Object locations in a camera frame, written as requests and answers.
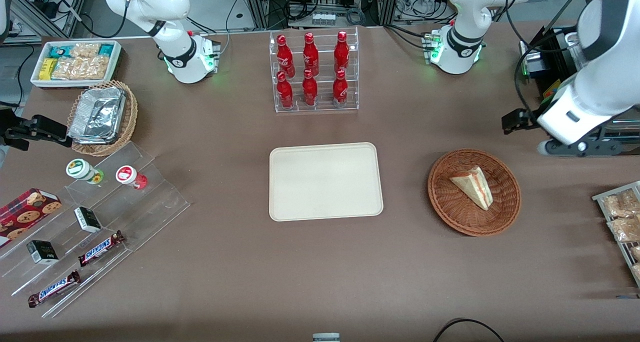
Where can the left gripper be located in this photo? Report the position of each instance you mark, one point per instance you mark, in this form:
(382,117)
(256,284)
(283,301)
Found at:
(526,118)

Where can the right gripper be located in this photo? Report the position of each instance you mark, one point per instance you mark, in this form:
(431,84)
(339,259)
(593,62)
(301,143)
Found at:
(11,130)

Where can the triangle sandwich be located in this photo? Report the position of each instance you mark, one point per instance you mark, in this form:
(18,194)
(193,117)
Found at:
(475,189)

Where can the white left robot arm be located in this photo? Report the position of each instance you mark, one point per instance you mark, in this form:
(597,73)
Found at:
(600,47)

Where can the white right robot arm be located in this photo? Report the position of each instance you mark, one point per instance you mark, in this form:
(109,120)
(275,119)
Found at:
(150,4)

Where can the aluminium foil tray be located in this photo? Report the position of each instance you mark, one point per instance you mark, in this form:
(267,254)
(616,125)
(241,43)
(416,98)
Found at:
(97,114)

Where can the round brown wicker basket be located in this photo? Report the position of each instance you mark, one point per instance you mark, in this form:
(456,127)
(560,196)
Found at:
(505,202)

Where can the oval brown wicker basket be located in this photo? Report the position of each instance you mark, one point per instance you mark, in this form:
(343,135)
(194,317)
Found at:
(131,114)

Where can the cream plastic tray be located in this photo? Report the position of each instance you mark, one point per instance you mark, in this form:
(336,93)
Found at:
(325,182)

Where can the green lid yogurt cup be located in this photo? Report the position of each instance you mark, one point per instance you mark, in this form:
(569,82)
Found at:
(80,169)

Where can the yellow snack pack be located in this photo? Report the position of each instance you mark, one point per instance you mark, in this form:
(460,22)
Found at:
(47,69)

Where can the clear bag of crackers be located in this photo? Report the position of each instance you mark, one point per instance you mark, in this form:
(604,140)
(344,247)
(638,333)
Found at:
(85,50)
(95,68)
(66,69)

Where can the black equipment box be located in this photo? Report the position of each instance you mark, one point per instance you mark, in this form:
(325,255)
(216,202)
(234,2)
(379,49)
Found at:
(557,49)

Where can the red tartan cookie box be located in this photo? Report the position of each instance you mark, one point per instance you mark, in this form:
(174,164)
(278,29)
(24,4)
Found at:
(27,213)

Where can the teal snack pack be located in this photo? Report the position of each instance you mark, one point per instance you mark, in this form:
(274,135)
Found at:
(60,51)
(106,49)

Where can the small black white carton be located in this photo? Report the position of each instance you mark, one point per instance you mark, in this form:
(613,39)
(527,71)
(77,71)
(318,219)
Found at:
(42,252)
(88,220)

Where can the red lid yogurt cup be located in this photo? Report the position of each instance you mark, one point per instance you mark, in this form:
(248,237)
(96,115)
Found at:
(127,175)

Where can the white plastic snack bin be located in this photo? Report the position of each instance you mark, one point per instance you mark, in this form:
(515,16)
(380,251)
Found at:
(118,57)

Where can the clear bag of brown snacks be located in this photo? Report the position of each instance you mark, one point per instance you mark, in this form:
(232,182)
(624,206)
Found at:
(625,229)
(635,253)
(620,204)
(636,272)

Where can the snickers chocolate bar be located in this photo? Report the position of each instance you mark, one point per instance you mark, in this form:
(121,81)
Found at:
(100,249)
(54,289)

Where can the clear acrylic step display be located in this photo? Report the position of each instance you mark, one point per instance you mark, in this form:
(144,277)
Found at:
(150,207)

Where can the red cola bottle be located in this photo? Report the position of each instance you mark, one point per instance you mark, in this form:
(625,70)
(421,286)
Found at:
(341,54)
(340,91)
(285,57)
(310,56)
(309,91)
(285,93)

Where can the clear acrylic bottle rack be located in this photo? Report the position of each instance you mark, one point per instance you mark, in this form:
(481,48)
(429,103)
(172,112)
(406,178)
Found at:
(322,109)

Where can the white power strip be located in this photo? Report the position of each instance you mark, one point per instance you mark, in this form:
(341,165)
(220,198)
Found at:
(323,19)

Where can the small grey device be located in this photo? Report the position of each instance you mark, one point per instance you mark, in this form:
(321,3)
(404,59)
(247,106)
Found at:
(326,338)

